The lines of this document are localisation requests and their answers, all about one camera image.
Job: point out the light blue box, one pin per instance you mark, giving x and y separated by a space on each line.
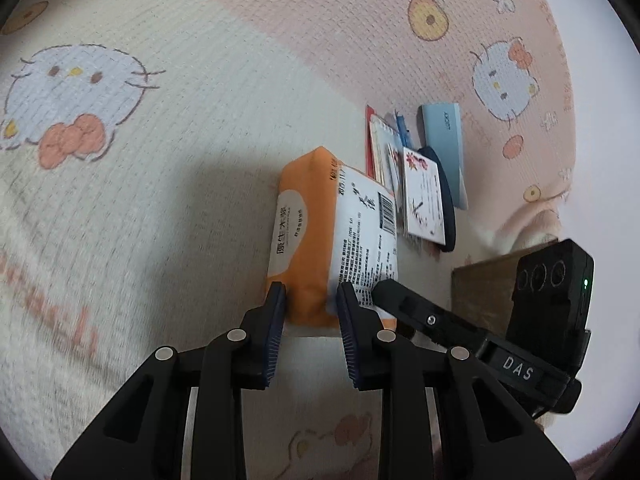
442 140

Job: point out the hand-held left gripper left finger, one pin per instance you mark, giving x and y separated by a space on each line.
272 330

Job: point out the red card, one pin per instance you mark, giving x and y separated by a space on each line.
368 125

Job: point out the printed waffle blanket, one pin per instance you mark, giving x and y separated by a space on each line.
125 185

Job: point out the dark blue case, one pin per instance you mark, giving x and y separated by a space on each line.
448 210

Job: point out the blue pen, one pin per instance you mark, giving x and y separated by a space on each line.
402 130

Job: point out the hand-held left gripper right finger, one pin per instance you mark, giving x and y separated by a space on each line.
350 340

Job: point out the orange tissue pack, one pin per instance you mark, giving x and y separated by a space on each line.
310 230

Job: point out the spiral notebook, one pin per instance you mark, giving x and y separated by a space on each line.
382 145

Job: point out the white floral card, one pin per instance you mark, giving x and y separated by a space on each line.
422 195

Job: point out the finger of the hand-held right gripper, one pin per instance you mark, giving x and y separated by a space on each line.
425 312

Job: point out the brown cardboard box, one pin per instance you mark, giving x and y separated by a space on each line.
480 290

